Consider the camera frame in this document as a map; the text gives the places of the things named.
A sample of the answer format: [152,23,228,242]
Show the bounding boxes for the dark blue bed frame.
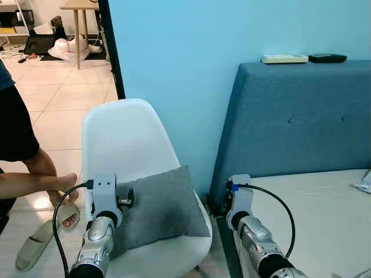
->
[208,194,244,278]

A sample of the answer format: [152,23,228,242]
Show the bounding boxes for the light wooden table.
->
[60,0,100,70]

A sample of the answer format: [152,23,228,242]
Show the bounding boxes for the grey fabric pillow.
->
[110,165,211,258]

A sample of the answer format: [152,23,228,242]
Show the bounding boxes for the black door frame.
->
[97,0,126,100]

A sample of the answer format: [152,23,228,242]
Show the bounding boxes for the white plastic chair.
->
[81,97,214,278]

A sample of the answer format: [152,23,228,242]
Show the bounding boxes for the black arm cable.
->
[232,182,296,258]
[52,181,94,273]

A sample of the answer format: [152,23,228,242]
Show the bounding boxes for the cream remote control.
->
[261,53,309,64]

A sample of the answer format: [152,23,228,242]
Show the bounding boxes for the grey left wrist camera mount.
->
[92,174,119,216]

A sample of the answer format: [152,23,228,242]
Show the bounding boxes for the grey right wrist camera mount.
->
[227,174,254,216]

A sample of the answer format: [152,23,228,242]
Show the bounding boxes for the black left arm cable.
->
[52,181,94,273]

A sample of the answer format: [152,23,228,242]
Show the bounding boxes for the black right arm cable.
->
[232,182,296,258]

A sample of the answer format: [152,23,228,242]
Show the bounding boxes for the white metal shelf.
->
[0,0,34,42]

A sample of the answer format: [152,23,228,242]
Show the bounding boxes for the white bed mattress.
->
[235,168,371,278]

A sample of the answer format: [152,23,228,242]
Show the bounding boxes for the black remote control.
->
[308,53,348,64]

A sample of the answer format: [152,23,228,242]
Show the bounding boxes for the beige slide sandal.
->
[57,200,82,231]
[16,219,60,272]

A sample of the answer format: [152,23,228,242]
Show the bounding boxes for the person in black shorts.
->
[0,58,82,229]

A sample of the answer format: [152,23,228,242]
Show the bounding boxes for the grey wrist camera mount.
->
[92,174,119,216]
[227,174,254,216]

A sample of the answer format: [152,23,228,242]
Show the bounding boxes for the blue fabric headboard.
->
[210,60,371,197]

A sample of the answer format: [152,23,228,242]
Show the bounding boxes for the white crumpled plastic bag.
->
[48,36,102,61]

